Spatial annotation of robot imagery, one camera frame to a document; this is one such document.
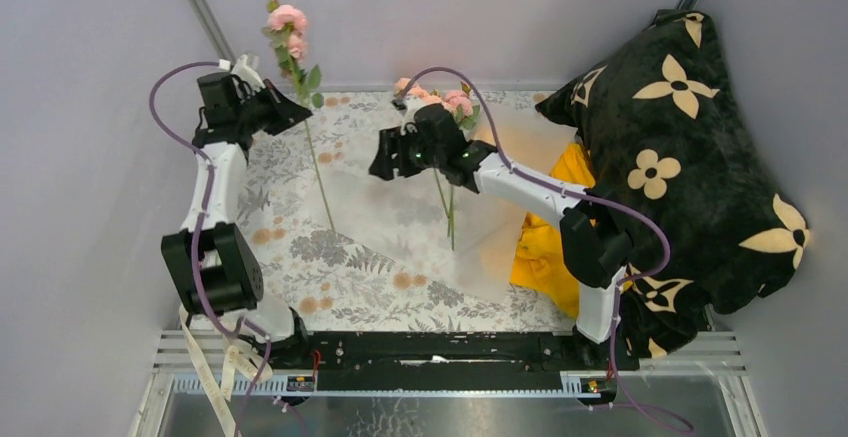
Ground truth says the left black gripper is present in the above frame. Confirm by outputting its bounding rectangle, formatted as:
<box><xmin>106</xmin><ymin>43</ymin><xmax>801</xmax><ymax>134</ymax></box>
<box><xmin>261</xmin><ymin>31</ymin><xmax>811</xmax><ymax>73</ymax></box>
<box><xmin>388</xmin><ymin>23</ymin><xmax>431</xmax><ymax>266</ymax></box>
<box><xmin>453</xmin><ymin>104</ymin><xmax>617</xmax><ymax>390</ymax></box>
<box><xmin>232</xmin><ymin>79</ymin><xmax>309</xmax><ymax>136</ymax></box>

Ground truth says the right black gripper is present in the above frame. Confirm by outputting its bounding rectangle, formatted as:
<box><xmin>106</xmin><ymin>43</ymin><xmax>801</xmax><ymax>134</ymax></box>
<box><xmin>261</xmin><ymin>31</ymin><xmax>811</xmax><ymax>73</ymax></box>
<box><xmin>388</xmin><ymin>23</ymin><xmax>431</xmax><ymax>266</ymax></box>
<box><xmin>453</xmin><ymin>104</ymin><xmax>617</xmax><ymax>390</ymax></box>
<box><xmin>368</xmin><ymin>124</ymin><xmax>444</xmax><ymax>181</ymax></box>

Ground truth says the pink fake flower stem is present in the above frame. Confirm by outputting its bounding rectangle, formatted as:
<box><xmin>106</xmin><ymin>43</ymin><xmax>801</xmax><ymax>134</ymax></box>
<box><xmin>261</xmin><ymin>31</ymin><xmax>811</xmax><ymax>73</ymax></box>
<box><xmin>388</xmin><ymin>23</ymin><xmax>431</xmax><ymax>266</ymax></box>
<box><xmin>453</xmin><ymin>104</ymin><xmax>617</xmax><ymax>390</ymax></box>
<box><xmin>442</xmin><ymin>81</ymin><xmax>479</xmax><ymax>251</ymax></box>
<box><xmin>394</xmin><ymin>78</ymin><xmax>450</xmax><ymax>220</ymax></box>
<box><xmin>262</xmin><ymin>0</ymin><xmax>338</xmax><ymax>234</ymax></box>

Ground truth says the white wrapping paper sheet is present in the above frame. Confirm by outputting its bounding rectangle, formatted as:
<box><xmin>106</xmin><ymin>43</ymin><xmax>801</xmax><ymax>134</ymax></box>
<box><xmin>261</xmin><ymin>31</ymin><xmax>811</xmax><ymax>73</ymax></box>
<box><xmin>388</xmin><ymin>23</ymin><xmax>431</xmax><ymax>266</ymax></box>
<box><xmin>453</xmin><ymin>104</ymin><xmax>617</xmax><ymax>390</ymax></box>
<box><xmin>304</xmin><ymin>101</ymin><xmax>579</xmax><ymax>304</ymax></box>

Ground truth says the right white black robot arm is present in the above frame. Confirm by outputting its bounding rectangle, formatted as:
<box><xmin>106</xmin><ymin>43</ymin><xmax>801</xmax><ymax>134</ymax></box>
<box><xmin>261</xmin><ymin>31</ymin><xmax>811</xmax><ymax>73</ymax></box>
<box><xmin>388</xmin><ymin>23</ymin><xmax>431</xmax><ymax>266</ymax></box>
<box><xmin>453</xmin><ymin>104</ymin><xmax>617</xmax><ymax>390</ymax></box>
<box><xmin>369</xmin><ymin>104</ymin><xmax>633</xmax><ymax>369</ymax></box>

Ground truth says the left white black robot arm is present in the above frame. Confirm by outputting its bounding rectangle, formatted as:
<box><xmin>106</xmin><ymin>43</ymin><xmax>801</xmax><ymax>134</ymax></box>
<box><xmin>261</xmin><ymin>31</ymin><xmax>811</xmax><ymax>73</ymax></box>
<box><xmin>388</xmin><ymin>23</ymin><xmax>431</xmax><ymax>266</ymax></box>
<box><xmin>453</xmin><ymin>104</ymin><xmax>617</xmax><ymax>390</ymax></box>
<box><xmin>160</xmin><ymin>65</ymin><xmax>311</xmax><ymax>368</ymax></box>

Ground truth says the floral tablecloth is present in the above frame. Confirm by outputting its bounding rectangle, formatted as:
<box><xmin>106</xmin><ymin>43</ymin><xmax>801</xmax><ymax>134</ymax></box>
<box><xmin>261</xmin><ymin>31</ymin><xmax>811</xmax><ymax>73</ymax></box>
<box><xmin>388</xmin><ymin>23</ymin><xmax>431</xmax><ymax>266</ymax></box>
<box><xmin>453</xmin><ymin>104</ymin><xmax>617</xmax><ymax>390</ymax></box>
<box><xmin>237</xmin><ymin>92</ymin><xmax>574</xmax><ymax>332</ymax></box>

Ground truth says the yellow garment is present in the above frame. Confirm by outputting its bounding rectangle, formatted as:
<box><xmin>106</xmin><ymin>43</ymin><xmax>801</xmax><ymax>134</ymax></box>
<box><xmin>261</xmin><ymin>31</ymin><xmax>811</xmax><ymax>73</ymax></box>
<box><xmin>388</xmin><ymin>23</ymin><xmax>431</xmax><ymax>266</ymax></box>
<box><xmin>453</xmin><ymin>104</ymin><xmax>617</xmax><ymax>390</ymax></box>
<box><xmin>510</xmin><ymin>143</ymin><xmax>596</xmax><ymax>319</ymax></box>

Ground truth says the cream printed ribbon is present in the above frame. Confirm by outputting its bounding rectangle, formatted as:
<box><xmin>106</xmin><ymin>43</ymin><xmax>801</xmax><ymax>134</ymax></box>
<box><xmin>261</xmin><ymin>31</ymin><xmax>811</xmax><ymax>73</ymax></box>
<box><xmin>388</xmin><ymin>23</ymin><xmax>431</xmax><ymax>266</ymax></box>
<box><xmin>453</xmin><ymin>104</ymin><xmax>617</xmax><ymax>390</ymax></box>
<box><xmin>177</xmin><ymin>304</ymin><xmax>274</xmax><ymax>437</ymax></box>

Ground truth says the black floral pillow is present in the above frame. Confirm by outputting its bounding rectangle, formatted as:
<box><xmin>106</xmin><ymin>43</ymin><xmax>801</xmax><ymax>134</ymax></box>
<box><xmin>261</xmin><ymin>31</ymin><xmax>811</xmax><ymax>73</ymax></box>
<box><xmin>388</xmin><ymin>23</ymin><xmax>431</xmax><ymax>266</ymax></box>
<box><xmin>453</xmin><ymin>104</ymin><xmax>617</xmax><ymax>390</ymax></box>
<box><xmin>537</xmin><ymin>10</ymin><xmax>810</xmax><ymax>358</ymax></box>

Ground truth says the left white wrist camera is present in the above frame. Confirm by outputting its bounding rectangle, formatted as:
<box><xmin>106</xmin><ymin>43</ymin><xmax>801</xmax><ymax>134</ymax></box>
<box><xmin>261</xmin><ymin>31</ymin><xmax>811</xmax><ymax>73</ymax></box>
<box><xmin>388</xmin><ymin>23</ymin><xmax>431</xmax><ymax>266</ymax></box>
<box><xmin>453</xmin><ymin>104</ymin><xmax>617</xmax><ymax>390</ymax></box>
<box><xmin>217</xmin><ymin>53</ymin><xmax>266</xmax><ymax>92</ymax></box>

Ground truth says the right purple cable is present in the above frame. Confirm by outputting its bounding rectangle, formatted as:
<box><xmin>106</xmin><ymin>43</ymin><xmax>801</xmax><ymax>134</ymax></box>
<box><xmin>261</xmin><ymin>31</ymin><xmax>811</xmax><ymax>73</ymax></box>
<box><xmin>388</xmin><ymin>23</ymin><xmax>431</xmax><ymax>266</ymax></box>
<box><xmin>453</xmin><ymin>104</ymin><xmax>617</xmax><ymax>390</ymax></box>
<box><xmin>394</xmin><ymin>66</ymin><xmax>696</xmax><ymax>437</ymax></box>

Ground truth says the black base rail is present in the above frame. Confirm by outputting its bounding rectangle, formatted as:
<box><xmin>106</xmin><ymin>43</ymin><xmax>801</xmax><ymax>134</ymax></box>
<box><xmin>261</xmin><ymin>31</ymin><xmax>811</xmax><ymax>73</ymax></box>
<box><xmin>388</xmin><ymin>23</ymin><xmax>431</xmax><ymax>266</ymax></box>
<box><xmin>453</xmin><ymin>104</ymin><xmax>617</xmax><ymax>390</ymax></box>
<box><xmin>270</xmin><ymin>331</ymin><xmax>639</xmax><ymax>392</ymax></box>

